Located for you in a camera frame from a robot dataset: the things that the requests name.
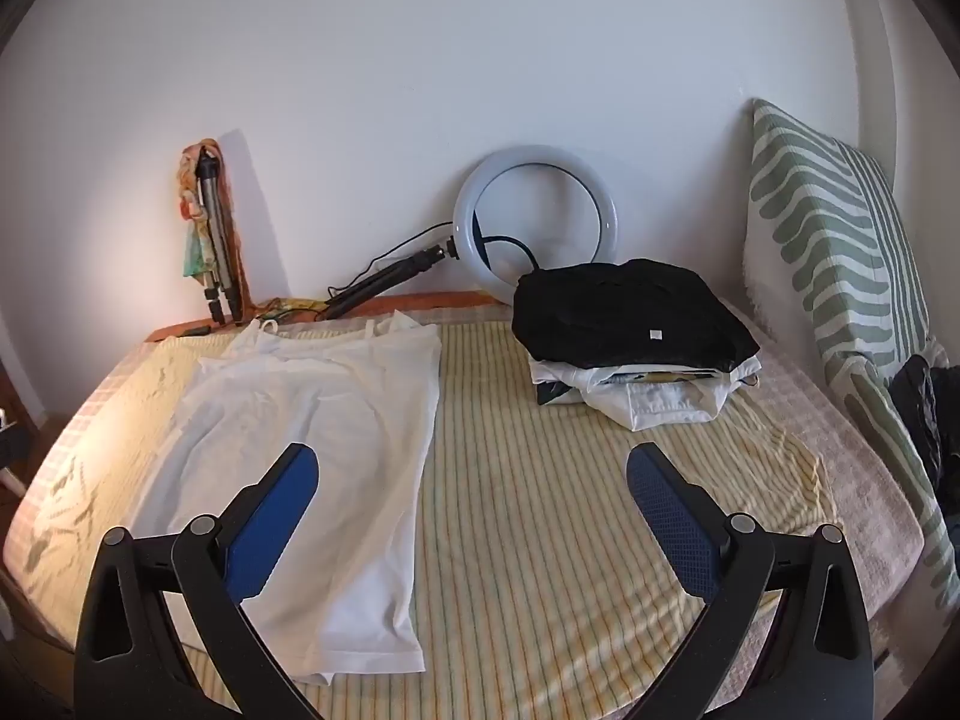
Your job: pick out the black folded garment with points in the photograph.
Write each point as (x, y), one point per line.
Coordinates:
(615, 315)

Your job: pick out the dark cloth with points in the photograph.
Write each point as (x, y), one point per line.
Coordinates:
(915, 405)

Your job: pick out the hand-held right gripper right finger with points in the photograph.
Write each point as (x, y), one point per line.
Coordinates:
(667, 517)

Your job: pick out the yellow striped blanket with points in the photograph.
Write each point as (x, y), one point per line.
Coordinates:
(525, 502)

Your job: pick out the white tank top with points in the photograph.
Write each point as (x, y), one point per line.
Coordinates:
(300, 405)

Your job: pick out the green striped pillow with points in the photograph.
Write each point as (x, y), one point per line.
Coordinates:
(817, 225)

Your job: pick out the white folded garment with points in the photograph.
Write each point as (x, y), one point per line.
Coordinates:
(652, 409)

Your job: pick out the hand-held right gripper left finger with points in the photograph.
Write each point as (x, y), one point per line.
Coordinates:
(274, 517)

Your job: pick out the folded tripod with cloth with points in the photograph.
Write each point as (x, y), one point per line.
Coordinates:
(191, 255)

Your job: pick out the silver tripod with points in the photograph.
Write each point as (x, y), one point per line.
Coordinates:
(212, 217)

